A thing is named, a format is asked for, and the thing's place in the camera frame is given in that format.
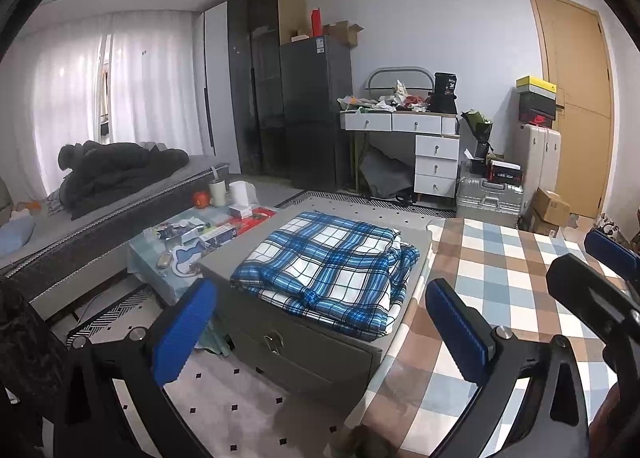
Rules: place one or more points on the glass coffee table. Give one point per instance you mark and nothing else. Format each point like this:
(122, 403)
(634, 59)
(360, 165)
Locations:
(150, 263)

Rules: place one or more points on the blue pillow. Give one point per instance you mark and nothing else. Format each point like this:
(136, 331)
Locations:
(15, 235)

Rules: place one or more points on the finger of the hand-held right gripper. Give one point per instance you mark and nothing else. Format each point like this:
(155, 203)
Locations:
(607, 250)
(585, 283)

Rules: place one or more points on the blue plaid shirt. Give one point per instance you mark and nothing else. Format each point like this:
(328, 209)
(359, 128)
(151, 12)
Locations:
(325, 268)

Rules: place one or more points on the dark glass wardrobe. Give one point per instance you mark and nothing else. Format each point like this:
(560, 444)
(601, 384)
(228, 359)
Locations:
(255, 87)

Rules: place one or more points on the dark green flower bouquet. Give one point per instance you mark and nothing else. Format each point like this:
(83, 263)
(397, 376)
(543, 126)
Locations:
(477, 127)

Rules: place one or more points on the white jug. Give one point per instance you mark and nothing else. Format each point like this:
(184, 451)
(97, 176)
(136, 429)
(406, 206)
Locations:
(240, 194)

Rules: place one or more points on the arched grey mirror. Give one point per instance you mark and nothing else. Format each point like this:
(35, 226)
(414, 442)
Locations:
(380, 77)

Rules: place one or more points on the dark grey shoe box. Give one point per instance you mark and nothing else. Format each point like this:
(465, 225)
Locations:
(537, 100)

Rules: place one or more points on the grey drawer nightstand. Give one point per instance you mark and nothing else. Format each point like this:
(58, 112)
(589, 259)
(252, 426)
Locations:
(300, 343)

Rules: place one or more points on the checkered tablecloth table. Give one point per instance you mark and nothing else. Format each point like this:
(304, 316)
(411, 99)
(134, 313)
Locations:
(500, 258)

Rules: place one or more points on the yellow black shoe box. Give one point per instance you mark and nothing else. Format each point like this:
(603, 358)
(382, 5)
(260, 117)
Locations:
(535, 84)

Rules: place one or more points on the dark grey fridge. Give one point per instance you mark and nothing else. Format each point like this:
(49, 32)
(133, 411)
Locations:
(315, 112)

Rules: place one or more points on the grey bag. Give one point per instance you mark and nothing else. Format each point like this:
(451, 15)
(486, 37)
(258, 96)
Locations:
(385, 172)

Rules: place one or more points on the red round toy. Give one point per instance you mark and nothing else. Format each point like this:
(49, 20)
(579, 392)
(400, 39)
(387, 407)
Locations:
(201, 199)

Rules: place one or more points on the white curtain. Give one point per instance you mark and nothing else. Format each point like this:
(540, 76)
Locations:
(135, 87)

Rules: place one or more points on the white mug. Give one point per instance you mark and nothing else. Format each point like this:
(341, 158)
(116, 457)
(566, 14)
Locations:
(217, 193)

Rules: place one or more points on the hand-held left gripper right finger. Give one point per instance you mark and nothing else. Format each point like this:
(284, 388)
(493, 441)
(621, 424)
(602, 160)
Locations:
(460, 333)

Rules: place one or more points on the black shoe box red print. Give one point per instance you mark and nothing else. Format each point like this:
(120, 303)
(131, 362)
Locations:
(537, 116)

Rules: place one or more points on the floral cloth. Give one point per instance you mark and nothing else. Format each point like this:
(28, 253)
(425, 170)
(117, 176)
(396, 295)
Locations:
(612, 225)

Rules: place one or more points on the silver suitcase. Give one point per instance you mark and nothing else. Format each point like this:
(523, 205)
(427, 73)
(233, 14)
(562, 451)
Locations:
(487, 200)

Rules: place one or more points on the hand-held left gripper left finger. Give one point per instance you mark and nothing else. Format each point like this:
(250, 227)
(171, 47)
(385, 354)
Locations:
(185, 328)

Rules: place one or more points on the white suitcase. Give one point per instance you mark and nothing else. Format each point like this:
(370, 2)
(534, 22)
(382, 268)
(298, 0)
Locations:
(537, 157)

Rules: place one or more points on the white drawer desk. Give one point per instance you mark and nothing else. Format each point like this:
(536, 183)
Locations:
(435, 147)

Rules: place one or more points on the open cardboard box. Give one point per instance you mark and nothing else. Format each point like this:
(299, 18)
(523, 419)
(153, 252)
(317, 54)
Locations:
(345, 35)

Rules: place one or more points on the black printed box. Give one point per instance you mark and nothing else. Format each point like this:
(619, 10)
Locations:
(444, 92)

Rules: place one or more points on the bed with dark duvet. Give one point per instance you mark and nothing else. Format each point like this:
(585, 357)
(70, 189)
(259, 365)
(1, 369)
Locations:
(125, 223)

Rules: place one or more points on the dark cloth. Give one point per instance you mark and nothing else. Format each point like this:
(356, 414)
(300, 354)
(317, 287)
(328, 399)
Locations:
(25, 338)

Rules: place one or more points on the dark duvet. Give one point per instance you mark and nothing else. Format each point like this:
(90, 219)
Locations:
(115, 172)

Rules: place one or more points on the wooden door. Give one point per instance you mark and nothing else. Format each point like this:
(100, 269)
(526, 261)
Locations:
(575, 87)

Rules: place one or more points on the pile of desk clutter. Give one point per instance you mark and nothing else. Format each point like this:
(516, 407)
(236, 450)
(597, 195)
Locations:
(390, 102)

